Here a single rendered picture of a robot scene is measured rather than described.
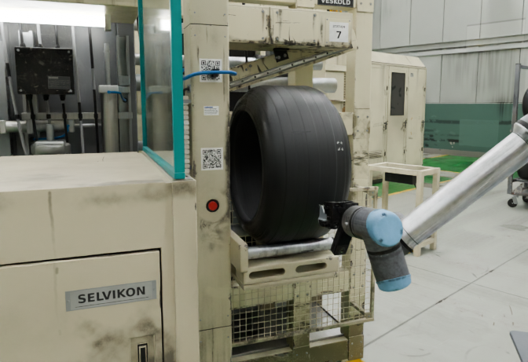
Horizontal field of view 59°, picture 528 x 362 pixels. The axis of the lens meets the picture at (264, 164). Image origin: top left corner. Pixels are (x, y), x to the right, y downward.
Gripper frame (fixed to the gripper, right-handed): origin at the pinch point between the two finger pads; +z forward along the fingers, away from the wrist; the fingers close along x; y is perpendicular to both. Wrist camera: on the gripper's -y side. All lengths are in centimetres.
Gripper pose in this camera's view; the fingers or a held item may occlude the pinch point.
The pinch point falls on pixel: (322, 220)
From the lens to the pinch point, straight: 153.4
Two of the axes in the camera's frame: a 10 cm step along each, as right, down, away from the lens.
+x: -9.4, 0.5, -3.4
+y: -0.4, -10.0, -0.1
